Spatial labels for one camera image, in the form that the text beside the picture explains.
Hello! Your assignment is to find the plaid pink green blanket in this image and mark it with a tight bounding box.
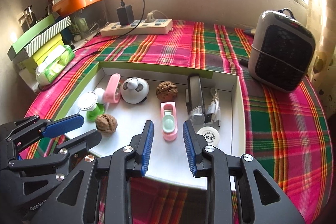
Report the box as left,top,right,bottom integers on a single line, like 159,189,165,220
27,20,334,223

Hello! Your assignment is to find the black charger cable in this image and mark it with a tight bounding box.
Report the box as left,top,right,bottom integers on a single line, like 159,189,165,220
39,0,146,90

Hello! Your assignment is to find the grey black space heater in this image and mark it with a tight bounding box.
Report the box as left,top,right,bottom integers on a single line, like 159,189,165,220
248,10,315,93

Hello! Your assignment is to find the green white spool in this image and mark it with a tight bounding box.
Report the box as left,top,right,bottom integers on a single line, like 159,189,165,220
76,92,105,121

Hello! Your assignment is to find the brown walnut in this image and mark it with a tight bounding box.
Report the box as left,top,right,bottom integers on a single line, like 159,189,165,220
95,114,118,134
155,81,178,102

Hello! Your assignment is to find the pink mint sensor light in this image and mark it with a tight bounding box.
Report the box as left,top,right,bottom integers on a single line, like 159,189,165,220
160,102,178,141

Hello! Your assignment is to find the brown walnut right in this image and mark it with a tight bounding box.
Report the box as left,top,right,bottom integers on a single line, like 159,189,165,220
155,81,178,102

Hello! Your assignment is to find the green tissue pack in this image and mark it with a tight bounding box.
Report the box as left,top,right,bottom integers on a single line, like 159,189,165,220
35,45,75,86

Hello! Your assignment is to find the black rectangular lighter device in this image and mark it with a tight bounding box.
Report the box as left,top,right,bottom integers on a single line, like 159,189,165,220
186,74,205,125

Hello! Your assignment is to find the white usb cable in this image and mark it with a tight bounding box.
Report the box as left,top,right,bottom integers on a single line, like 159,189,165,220
205,87,222,130

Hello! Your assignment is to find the black charger adapter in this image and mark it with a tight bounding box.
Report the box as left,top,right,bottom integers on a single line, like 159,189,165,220
117,5,134,26

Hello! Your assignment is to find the beige heart curtain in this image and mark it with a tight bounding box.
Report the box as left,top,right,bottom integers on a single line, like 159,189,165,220
306,0,335,118

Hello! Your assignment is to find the white round cream jar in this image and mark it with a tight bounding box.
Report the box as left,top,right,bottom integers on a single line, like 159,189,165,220
197,126,220,147

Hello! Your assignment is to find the yellow green box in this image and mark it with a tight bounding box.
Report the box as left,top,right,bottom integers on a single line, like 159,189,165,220
18,33,64,75

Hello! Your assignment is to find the pink oblong case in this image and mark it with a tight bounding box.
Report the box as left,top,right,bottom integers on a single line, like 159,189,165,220
103,73,121,104

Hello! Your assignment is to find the cream power strip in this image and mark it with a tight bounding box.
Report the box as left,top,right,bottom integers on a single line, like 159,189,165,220
100,19,173,37

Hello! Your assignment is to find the striped green gift box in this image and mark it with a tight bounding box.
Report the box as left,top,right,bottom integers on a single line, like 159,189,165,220
7,14,71,62

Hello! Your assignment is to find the white plug on strip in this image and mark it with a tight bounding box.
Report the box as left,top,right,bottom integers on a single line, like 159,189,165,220
145,10,168,23

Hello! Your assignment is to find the white panda mini fan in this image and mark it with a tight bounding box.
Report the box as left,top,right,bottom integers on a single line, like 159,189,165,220
121,77,149,105

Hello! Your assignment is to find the green white cardboard box lid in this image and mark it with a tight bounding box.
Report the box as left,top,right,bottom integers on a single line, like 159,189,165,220
56,61,246,189

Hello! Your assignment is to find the brown walnut left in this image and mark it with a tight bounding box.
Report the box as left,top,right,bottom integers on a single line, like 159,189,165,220
95,114,118,134

